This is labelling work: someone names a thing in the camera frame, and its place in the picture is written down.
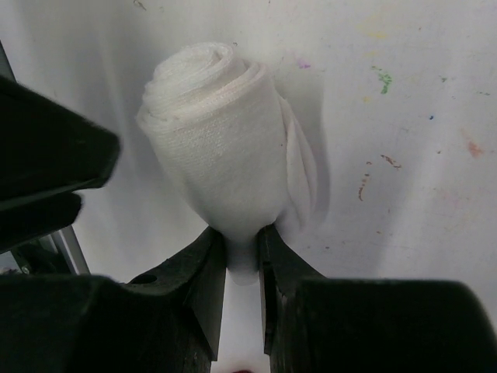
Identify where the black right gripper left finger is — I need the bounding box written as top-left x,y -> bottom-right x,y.
1,228 -> 225,372

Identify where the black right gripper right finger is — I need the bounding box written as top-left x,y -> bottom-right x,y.
257,226 -> 496,372

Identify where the plain white sock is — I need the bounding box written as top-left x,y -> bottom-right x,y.
137,42 -> 318,285

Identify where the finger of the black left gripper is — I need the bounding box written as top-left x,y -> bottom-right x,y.
1,78 -> 120,239

